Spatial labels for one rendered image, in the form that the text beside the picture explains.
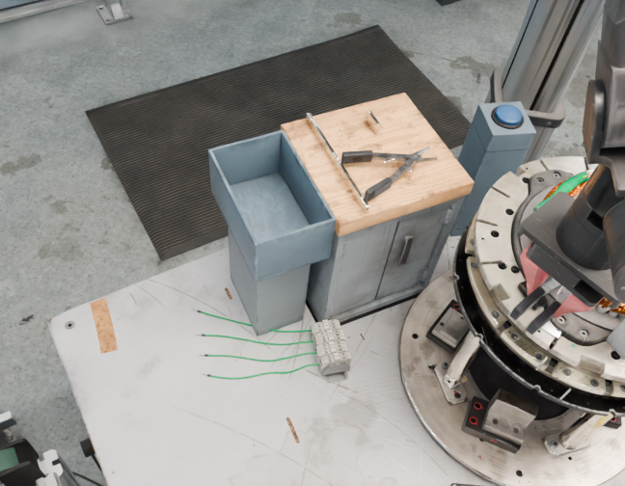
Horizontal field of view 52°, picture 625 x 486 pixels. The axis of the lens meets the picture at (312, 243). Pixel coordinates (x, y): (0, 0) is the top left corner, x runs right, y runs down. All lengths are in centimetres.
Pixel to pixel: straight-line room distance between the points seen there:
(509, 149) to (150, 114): 168
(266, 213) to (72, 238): 133
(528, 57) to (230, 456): 80
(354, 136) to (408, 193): 12
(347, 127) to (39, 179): 160
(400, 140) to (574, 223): 40
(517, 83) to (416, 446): 64
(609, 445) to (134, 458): 67
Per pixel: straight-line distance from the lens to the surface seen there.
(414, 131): 92
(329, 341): 98
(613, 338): 75
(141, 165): 231
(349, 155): 83
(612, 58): 45
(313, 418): 97
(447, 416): 99
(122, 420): 98
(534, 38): 116
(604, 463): 105
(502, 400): 94
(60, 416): 188
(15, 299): 209
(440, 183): 86
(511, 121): 102
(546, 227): 59
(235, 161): 90
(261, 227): 88
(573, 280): 58
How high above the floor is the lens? 168
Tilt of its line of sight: 54 degrees down
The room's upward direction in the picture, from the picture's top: 8 degrees clockwise
